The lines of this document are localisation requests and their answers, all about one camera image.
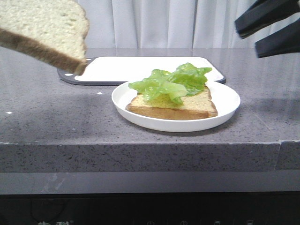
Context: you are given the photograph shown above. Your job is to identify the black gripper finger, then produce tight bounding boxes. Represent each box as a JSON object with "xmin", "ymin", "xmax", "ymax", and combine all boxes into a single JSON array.
[
  {"xmin": 234, "ymin": 0, "xmax": 300, "ymax": 39},
  {"xmin": 255, "ymin": 20, "xmax": 300, "ymax": 58}
]

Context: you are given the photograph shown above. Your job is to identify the green lettuce leaf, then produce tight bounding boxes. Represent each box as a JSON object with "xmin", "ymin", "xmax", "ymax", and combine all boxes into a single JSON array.
[{"xmin": 128, "ymin": 63, "xmax": 212, "ymax": 105}]

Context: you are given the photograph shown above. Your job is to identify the bread slice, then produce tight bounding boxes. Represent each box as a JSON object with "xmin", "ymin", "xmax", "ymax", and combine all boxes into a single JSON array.
[
  {"xmin": 0, "ymin": 0, "xmax": 90, "ymax": 75},
  {"xmin": 126, "ymin": 87, "xmax": 218, "ymax": 120}
]

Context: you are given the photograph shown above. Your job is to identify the white round plate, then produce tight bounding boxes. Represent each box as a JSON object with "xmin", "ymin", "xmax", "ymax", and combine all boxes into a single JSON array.
[{"xmin": 111, "ymin": 81, "xmax": 240, "ymax": 132}]

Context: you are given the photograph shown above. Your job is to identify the grey curtain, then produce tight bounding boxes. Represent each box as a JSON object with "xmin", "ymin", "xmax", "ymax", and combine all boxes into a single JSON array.
[{"xmin": 79, "ymin": 0, "xmax": 300, "ymax": 49}]

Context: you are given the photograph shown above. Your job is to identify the black appliance front panel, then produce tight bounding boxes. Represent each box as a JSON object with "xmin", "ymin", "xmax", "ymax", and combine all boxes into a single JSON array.
[{"xmin": 0, "ymin": 192, "xmax": 300, "ymax": 225}]

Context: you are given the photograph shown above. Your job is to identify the white black cutting board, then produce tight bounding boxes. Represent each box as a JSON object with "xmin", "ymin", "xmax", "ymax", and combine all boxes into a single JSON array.
[{"xmin": 58, "ymin": 56, "xmax": 226, "ymax": 86}]

